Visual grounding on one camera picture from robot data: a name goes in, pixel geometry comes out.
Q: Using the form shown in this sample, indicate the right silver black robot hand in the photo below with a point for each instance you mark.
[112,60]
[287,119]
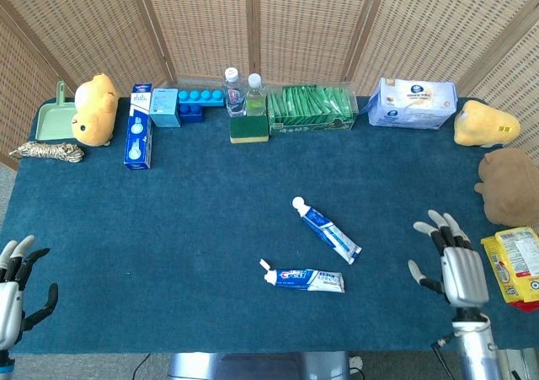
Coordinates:
[463,279]

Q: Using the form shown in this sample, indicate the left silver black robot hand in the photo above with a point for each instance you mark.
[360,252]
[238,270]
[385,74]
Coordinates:
[8,308]

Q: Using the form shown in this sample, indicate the toothpaste tube small logo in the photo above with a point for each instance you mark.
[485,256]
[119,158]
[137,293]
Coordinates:
[326,228]

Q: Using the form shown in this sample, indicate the Crest toothpaste tube large logo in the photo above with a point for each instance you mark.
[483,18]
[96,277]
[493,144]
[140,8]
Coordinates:
[303,279]

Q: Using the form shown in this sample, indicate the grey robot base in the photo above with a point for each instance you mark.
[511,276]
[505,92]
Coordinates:
[252,367]

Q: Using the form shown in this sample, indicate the long blue toothpaste box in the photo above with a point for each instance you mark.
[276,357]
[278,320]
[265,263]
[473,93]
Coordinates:
[138,135]

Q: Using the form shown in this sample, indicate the yellow snack bag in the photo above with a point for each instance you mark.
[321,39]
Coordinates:
[516,266]

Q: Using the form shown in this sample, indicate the brown plush toy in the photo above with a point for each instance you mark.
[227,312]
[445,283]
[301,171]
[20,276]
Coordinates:
[511,186]

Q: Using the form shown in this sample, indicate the white power plug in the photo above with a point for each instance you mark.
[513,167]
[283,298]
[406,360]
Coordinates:
[356,362]

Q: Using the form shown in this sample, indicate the yellow plush toy with tag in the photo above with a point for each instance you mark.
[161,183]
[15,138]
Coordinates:
[484,125]

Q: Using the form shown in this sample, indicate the blue table carpet mat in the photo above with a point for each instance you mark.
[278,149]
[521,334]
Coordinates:
[168,228]

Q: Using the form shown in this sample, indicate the white blue tissue pack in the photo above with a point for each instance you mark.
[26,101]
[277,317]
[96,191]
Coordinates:
[410,104]

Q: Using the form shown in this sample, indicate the green plastic dustpan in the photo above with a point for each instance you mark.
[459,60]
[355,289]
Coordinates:
[52,121]

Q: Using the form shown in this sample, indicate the yellow chick plush toy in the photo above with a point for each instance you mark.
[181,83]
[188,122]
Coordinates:
[94,114]

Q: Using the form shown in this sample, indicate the green tea sachet box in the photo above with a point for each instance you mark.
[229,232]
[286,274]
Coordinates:
[311,106]

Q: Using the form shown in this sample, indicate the small light blue box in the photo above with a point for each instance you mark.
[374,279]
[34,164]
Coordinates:
[165,106]

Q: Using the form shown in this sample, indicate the green yellow sponge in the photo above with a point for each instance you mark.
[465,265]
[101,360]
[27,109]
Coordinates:
[249,128]

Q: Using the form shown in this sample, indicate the green drink bottle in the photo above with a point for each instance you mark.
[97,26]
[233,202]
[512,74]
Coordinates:
[256,100]

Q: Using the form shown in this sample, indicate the blue toy building block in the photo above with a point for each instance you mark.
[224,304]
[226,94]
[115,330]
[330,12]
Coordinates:
[198,100]

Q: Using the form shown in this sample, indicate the clear bottle pink label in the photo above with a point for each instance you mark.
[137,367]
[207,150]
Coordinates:
[234,97]

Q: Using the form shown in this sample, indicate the woven bamboo folding screen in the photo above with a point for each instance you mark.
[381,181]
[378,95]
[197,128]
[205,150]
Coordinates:
[295,17]

